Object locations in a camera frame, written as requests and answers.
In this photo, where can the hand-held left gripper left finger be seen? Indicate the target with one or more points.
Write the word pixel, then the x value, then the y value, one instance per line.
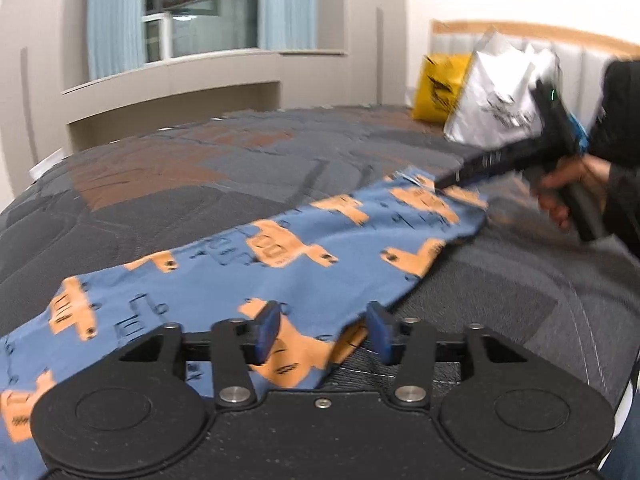
pixel 265 334

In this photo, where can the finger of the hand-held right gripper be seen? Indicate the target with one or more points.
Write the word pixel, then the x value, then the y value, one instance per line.
pixel 490 162

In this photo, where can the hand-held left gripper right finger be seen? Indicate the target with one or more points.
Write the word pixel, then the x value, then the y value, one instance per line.
pixel 378 334

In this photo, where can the blue pants with orange print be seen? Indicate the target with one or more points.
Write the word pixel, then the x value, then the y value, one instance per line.
pixel 225 270

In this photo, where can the person's right forearm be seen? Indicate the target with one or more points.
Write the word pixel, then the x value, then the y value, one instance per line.
pixel 622 110

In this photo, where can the person's right hand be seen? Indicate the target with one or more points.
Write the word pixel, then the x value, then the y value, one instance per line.
pixel 575 172

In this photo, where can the padded headboard with wooden edge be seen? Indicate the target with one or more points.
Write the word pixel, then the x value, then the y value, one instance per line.
pixel 585 62

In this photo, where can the white plastic bag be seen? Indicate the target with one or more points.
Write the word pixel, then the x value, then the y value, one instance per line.
pixel 495 90

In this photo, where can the yellow plastic bag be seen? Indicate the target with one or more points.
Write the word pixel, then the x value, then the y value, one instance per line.
pixel 440 87

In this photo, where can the beige tall cabinet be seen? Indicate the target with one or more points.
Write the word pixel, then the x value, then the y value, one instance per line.
pixel 370 35

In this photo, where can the grey and brown quilted bed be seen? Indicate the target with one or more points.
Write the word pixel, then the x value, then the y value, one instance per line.
pixel 200 170

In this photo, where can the light blue curtain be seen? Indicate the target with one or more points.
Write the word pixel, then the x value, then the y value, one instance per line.
pixel 115 15
pixel 287 5

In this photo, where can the beige window bench shelf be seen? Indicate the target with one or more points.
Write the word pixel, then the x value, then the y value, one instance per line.
pixel 175 75

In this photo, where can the person's leg in jeans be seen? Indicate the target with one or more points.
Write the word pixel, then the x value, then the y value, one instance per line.
pixel 625 460

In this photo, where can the white cardboard piece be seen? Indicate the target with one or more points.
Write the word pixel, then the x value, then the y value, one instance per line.
pixel 47 162

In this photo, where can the beige wardrobe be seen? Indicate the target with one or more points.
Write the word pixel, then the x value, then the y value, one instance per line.
pixel 50 85

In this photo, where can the window with dark frame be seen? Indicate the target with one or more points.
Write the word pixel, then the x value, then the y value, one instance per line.
pixel 200 10

